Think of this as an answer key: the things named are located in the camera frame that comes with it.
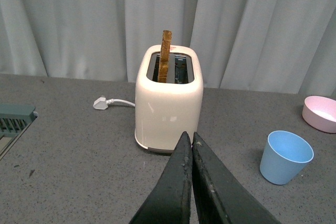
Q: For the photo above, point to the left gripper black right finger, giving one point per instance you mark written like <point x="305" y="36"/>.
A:
<point x="219" y="196"/>

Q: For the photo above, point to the toasted bread slice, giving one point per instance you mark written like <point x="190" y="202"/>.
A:
<point x="164" y="56"/>

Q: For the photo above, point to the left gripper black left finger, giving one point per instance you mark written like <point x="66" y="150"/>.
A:
<point x="170" y="200"/>

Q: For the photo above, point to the pink plastic bowl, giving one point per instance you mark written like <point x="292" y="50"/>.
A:
<point x="319" y="112"/>

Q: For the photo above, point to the cream white toaster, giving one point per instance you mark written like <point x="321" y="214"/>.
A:
<point x="163" y="111"/>

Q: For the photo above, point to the green dish rack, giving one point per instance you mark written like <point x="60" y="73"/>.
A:
<point x="15" y="120"/>

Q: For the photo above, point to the blue plastic cup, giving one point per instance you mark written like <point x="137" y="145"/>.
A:
<point x="285" y="155"/>

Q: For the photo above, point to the grey-white curtain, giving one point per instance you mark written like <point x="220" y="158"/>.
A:
<point x="261" y="45"/>

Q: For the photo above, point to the white power plug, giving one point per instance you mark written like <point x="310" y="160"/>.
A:
<point x="100" y="103"/>

